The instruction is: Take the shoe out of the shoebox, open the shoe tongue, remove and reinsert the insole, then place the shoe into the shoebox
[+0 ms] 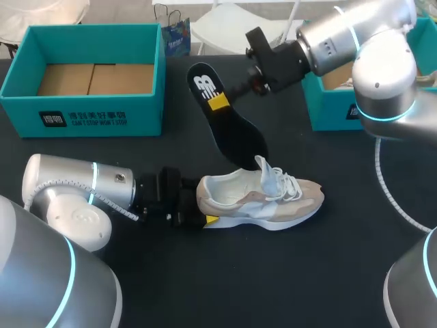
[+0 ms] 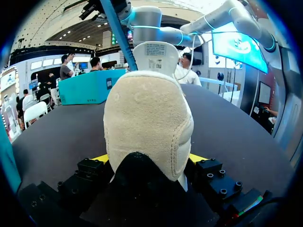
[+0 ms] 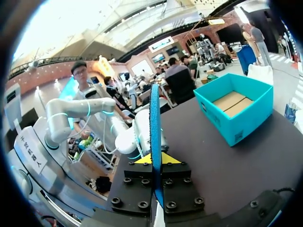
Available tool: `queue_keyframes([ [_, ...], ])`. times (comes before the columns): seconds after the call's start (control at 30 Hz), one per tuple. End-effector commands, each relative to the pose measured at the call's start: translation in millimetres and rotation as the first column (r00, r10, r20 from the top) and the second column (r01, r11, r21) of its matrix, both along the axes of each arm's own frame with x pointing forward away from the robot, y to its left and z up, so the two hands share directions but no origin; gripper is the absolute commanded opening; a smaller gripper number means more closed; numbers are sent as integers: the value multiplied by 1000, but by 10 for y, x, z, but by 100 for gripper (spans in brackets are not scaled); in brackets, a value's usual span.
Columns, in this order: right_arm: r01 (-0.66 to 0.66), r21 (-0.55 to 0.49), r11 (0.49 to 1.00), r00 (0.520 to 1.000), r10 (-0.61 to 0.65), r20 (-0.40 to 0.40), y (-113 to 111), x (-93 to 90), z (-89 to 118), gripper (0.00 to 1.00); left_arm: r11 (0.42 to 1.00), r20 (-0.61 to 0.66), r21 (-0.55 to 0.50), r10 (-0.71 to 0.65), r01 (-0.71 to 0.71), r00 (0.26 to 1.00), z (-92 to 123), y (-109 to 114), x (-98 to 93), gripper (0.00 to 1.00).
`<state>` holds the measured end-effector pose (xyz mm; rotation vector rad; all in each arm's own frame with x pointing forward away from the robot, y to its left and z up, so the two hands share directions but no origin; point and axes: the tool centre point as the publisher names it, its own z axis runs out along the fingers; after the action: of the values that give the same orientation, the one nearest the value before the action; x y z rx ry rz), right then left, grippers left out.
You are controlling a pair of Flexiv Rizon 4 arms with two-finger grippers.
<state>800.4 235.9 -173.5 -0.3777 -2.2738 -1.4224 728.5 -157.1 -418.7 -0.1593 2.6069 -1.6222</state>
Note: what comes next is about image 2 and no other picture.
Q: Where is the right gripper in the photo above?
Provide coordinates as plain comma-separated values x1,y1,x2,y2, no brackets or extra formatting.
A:
79,0,132,23

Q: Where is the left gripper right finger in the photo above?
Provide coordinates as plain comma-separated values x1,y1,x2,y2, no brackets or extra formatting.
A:
187,153,243,203

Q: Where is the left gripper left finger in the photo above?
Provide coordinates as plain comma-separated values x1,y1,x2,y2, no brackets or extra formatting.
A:
58,153,116,209

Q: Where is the blue and black insole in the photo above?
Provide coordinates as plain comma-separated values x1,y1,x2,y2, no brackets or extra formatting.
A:
99,0,139,72

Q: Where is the beige suede shoe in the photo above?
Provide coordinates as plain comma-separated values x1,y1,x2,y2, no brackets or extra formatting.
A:
103,42,195,213

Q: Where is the person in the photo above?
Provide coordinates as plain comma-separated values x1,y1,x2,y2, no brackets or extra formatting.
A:
22,89,34,112
48,72,59,106
89,56,104,72
67,52,79,78
176,52,202,87
59,54,74,81

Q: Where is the teal box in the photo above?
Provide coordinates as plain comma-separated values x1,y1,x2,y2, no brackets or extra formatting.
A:
0,118,22,193
58,69,127,106

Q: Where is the person's hand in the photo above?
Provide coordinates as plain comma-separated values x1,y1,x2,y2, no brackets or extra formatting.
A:
263,106,279,117

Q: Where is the white cable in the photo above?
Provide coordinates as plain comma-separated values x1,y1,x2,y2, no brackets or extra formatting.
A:
174,33,198,81

